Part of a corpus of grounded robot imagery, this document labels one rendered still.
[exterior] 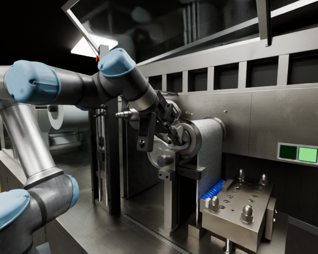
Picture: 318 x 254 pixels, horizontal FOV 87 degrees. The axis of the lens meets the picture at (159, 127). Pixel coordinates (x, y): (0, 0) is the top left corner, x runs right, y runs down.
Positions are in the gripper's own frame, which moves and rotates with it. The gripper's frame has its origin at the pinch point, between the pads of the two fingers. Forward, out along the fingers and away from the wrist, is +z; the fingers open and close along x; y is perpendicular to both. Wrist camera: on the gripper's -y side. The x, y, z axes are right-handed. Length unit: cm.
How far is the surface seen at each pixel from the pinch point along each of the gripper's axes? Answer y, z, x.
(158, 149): -0.7, 5.7, 10.4
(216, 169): 3.6, 25.3, -7.6
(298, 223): 34, 224, -42
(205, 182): -5.2, 18.0, -7.6
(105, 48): 39, -24, 50
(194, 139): 3.7, 1.1, -6.3
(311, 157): 19, 31, -38
